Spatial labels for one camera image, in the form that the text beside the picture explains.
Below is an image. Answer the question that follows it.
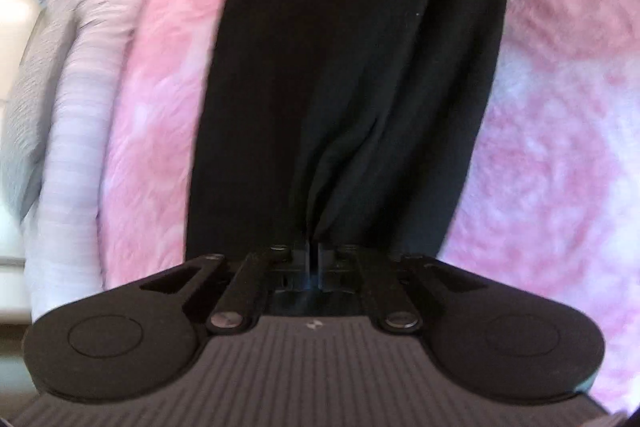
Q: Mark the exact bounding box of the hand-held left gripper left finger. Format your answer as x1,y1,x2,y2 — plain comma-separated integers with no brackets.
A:
140,244,312,336

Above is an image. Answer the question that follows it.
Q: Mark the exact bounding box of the grey striped pillow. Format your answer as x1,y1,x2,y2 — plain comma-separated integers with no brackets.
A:
0,0,132,228

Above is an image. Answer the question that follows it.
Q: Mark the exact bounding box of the white wardrobe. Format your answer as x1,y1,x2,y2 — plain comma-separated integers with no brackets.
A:
0,0,71,118

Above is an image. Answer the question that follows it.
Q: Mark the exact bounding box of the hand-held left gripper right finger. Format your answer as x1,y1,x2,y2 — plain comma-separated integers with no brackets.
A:
317,244,490,334

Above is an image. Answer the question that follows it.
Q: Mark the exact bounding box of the pink fluffy blanket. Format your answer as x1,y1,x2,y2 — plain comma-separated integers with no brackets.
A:
99,0,640,418

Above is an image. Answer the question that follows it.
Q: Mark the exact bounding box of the black cloth garment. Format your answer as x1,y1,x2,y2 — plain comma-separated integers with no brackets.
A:
185,0,512,264

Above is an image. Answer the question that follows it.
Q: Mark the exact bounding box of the white striped duvet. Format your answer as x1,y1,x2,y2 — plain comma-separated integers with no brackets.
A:
22,0,173,325

